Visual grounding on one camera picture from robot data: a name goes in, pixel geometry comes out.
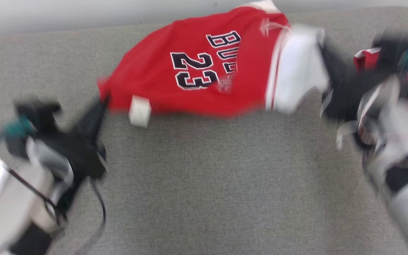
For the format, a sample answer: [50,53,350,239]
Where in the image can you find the red basketball jersey white trim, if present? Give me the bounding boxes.
[97,0,332,129]

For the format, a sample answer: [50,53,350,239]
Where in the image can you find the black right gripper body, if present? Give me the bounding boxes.
[321,71,379,123]

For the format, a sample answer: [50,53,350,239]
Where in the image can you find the thin black cable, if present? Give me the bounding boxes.
[76,177,107,255]
[7,168,66,223]

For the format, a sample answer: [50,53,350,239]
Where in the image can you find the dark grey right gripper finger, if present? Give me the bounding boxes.
[318,37,350,90]

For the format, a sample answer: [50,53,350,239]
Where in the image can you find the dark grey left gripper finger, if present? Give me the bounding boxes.
[75,93,111,142]

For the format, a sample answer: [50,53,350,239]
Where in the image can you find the red shorts with white stripe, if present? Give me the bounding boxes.
[353,48,408,126]

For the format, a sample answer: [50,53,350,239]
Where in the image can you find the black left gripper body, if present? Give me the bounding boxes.
[45,131,107,180]

